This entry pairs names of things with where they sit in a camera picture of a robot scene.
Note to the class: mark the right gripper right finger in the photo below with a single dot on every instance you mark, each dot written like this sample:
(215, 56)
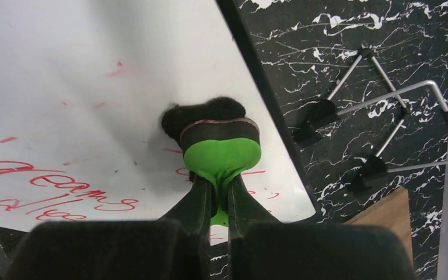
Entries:
(244, 210)

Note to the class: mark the green bone-shaped eraser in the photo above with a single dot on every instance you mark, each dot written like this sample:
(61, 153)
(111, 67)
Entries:
(218, 143)

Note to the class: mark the brown wooden board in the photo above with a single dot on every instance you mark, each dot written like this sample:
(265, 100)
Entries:
(392, 212)

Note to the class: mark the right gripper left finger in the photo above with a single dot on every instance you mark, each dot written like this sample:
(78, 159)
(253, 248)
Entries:
(193, 212)

